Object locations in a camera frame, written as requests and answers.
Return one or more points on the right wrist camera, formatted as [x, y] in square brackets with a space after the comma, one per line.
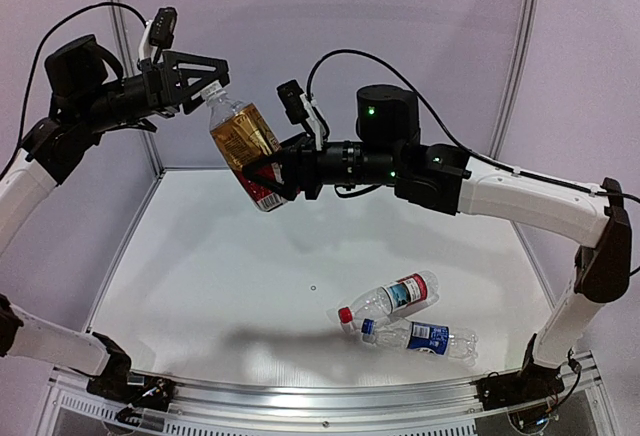
[303, 109]

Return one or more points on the blue cap water bottle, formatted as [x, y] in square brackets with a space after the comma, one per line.
[450, 342]

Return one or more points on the left aluminium wall post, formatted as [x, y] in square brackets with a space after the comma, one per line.
[122, 21]

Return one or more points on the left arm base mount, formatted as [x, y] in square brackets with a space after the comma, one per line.
[137, 392]

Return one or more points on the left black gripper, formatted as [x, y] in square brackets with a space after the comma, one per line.
[154, 82]

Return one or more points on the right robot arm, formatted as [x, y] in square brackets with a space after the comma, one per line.
[451, 180]

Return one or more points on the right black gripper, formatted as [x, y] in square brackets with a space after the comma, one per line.
[307, 171]

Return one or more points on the aluminium front rail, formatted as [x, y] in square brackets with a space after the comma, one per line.
[454, 407]

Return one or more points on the aluminium wall post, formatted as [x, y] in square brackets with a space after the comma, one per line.
[514, 76]
[122, 21]

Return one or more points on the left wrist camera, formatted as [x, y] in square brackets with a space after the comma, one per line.
[158, 35]

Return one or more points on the right aluminium wall post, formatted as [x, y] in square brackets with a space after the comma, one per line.
[514, 76]

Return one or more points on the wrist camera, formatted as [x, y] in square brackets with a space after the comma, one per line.
[158, 35]
[303, 109]

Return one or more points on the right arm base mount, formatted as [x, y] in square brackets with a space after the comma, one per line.
[532, 395]

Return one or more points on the red cap water bottle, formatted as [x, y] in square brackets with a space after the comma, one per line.
[404, 296]

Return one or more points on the white bottle cap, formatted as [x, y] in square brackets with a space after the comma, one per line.
[212, 90]

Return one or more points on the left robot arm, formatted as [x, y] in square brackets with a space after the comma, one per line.
[90, 96]

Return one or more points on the gold label drink bottle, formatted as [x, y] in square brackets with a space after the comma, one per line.
[242, 136]

